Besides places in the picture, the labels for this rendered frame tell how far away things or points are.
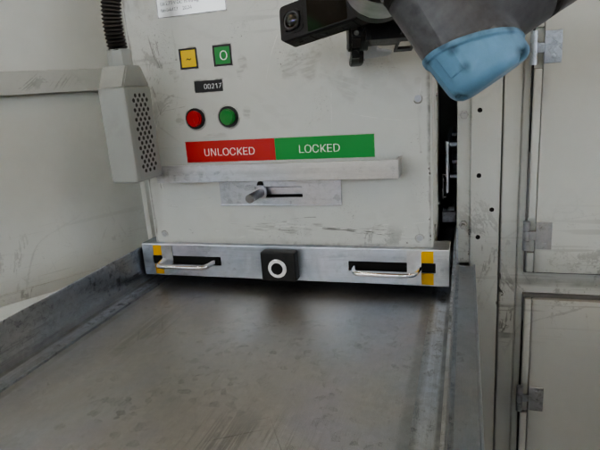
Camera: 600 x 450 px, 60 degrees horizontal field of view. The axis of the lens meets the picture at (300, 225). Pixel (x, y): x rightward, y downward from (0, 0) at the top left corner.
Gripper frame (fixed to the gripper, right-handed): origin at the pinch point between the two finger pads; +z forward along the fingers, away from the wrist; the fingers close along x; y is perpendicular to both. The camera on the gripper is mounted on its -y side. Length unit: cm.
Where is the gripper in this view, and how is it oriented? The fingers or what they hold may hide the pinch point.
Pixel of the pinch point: (350, 50)
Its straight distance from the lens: 78.7
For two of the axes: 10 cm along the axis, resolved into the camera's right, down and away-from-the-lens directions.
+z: 0.5, 0.0, 10.0
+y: 10.0, -0.6, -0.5
